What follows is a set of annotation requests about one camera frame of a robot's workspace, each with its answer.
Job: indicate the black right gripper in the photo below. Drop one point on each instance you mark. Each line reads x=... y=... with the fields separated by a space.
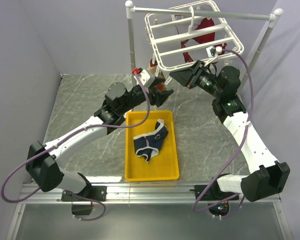
x=190 y=77

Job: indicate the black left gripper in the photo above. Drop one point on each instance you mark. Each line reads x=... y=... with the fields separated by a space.
x=160 y=97

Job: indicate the white clip drying hanger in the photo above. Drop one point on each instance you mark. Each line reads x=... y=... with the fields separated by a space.
x=178 y=41

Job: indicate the navy blue underwear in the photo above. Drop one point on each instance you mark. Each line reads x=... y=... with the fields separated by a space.
x=148 y=145

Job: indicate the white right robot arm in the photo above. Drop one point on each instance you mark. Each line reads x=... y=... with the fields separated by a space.
x=267 y=176

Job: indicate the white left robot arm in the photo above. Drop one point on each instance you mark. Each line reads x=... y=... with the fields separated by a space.
x=45 y=160

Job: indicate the argyle patterned sock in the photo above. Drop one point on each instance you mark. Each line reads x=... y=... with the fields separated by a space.
x=155 y=70

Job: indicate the red bra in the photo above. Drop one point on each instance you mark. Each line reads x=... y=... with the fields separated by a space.
x=202 y=35

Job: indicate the yellow plastic tray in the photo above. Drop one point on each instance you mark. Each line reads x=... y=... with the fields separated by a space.
x=164 y=166

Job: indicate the white clothes rack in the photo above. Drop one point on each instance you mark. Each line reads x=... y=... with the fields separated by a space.
x=189 y=13

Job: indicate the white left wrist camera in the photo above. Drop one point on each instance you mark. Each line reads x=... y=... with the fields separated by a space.
x=144 y=76

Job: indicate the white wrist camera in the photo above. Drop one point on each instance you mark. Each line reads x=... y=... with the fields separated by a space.
x=213 y=54
x=144 y=76

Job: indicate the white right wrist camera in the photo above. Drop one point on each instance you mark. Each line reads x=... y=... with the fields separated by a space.
x=213 y=54

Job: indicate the aluminium mounting rail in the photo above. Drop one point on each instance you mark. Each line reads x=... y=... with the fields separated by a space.
x=168 y=192

